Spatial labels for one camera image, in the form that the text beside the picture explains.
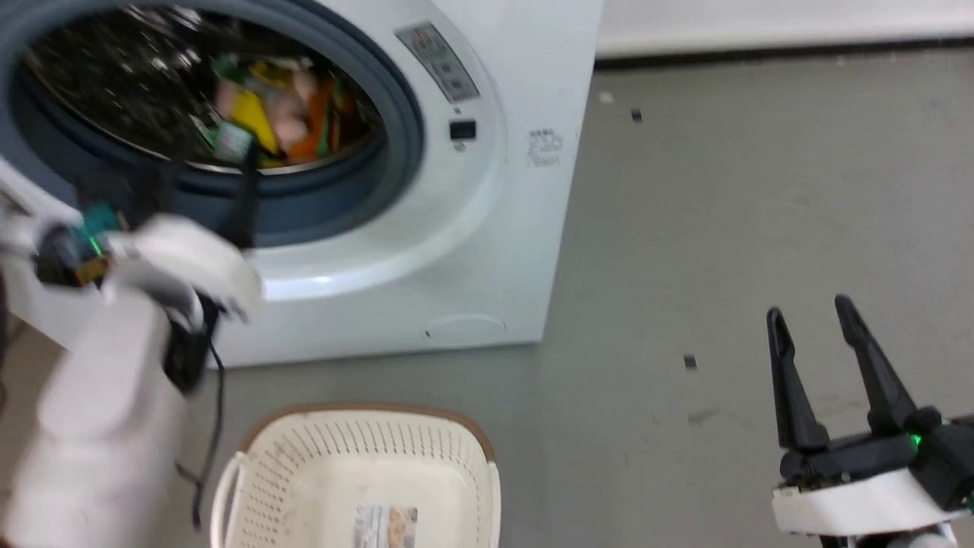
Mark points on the cream plastic laundry basket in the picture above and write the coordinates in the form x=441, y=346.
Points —
x=304, y=472

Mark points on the grey printed washer sticker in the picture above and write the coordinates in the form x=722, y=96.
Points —
x=545, y=148

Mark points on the dark wall baseboard strip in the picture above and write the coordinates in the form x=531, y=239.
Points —
x=761, y=53

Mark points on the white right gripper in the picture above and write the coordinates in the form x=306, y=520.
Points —
x=875, y=487

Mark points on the white front-load washing machine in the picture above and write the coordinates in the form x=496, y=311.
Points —
x=525, y=251

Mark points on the black door latch socket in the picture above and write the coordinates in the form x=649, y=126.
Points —
x=463, y=130

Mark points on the green plush toy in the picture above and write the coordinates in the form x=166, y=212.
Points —
x=228, y=141

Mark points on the grey rubber drum gasket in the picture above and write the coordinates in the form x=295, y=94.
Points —
x=399, y=129

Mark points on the pink plush toy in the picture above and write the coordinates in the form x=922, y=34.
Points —
x=293, y=110

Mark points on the printed paper basket label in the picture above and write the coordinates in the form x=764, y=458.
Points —
x=386, y=527

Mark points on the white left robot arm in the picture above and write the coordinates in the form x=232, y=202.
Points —
x=99, y=426

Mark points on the orange plush toy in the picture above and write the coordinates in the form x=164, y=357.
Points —
x=316, y=129

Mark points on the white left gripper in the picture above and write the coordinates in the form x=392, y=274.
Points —
x=183, y=255

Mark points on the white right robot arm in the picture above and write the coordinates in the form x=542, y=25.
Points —
x=913, y=542

